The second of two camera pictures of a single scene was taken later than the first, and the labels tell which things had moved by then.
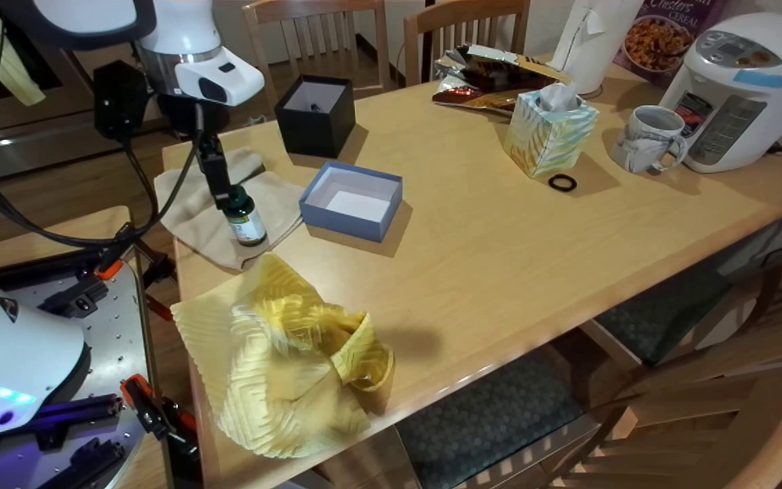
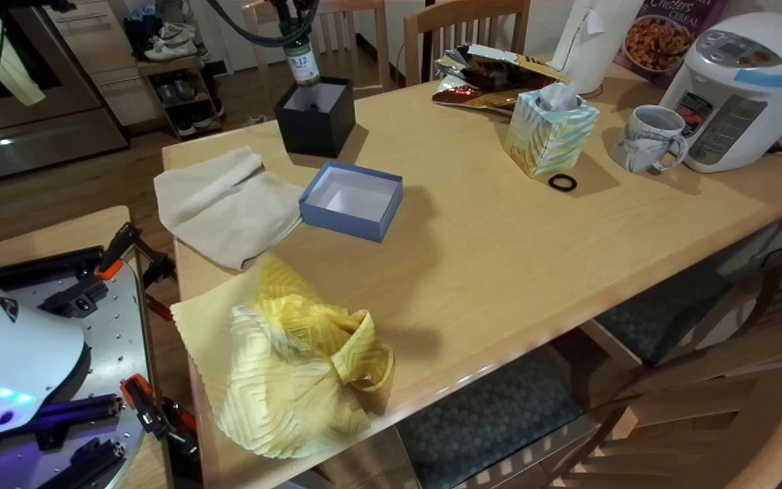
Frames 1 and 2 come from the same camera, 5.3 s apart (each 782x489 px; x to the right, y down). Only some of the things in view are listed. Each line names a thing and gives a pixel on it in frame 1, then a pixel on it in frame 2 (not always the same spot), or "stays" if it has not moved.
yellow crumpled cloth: [302, 374] stays
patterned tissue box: [550, 129] stays
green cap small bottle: [243, 216] to [302, 64]
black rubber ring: [566, 189] stays
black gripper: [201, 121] to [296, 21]
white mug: [649, 133] stays
